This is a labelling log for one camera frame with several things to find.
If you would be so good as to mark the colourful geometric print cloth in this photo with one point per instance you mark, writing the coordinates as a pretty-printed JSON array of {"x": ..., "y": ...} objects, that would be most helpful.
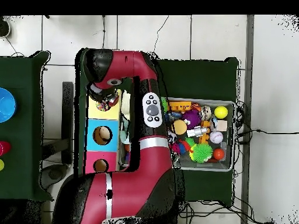
[{"x": 102, "y": 106}]

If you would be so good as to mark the cream fluffy cloth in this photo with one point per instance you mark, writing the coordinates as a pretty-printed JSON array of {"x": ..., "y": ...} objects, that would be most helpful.
[{"x": 125, "y": 105}]

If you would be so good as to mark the wooden box with three holes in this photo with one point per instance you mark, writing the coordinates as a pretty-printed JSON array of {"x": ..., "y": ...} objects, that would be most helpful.
[{"x": 112, "y": 114}]

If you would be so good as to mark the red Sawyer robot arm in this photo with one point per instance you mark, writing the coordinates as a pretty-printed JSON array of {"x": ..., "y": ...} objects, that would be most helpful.
[{"x": 151, "y": 163}]

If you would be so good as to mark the green spiky rubber ball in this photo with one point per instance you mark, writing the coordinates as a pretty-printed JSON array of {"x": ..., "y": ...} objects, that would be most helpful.
[
  {"x": 202, "y": 152},
  {"x": 164, "y": 103}
]

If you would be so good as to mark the orange plastic compartment tray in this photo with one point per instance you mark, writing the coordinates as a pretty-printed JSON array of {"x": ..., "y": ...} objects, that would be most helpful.
[{"x": 178, "y": 106}]

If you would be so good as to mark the dark green tablecloth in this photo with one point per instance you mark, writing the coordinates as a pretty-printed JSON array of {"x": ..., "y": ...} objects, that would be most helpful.
[
  {"x": 23, "y": 70},
  {"x": 198, "y": 77}
]

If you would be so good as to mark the silver toy robot figure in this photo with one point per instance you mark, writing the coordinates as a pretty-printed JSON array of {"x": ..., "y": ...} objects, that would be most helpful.
[{"x": 197, "y": 131}]

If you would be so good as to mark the blue bowl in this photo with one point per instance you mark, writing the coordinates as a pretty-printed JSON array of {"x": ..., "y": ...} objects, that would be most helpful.
[{"x": 7, "y": 105}]

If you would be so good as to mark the yellow ball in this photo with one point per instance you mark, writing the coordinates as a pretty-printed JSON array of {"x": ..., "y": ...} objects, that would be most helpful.
[{"x": 221, "y": 112}]

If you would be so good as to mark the white baseball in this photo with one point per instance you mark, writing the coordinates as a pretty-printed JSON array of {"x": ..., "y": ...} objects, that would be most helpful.
[{"x": 216, "y": 137}]

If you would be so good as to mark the red cup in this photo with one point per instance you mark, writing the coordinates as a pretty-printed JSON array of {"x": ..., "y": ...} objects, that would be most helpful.
[{"x": 4, "y": 148}]

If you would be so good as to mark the small yellow object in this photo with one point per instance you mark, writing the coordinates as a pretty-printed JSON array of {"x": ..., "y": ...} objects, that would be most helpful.
[{"x": 1, "y": 165}]

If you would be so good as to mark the person's foot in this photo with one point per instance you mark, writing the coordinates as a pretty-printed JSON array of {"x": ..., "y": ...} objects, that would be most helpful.
[{"x": 3, "y": 28}]

